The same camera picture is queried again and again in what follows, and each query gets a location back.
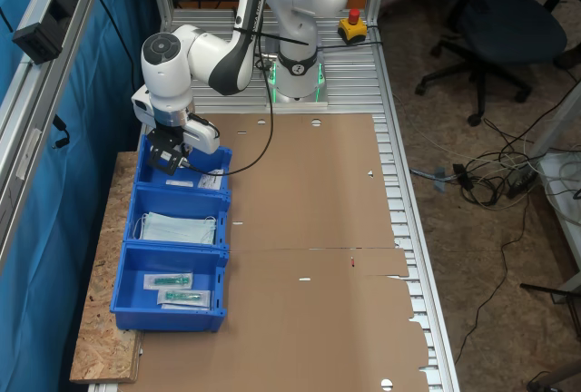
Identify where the white printed packet in bag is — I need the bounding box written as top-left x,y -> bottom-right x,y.
197,168 -> 226,191

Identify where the blue bin with printed packets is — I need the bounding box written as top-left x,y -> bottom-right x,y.
135,133 -> 233,192

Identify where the stack of pale face masks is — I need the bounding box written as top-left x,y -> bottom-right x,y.
131,211 -> 218,247

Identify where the clear packet with green part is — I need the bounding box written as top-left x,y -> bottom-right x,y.
156,289 -> 213,310
143,272 -> 194,291

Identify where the OSB wood board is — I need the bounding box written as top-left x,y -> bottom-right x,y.
68,151 -> 144,384

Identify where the blue bin with green packets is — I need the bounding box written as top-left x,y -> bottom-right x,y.
110,241 -> 229,333

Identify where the yellow emergency stop button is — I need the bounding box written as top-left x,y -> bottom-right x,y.
338,8 -> 368,46

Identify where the brown cardboard sheet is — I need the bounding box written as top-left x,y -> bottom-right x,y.
118,113 -> 430,392

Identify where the grey tape strip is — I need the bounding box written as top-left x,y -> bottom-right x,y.
432,165 -> 449,194

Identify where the black power adapter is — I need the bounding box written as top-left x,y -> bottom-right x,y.
452,163 -> 476,191

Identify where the black floor power strip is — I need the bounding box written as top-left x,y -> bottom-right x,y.
506,168 -> 540,199

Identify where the dark office chair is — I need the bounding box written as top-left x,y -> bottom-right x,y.
415,0 -> 568,128

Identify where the black stand leg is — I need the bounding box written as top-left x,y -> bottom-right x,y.
519,280 -> 581,307

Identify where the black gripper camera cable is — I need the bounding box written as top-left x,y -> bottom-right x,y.
181,24 -> 276,178

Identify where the thick black base cable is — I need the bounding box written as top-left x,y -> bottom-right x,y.
254,50 -> 278,72

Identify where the black cable connector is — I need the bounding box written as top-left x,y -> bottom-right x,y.
51,114 -> 72,149

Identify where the aluminium frame beam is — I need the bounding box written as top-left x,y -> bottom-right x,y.
0,0 -> 113,270

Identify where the white desk frame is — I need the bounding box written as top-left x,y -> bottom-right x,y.
528,78 -> 581,293

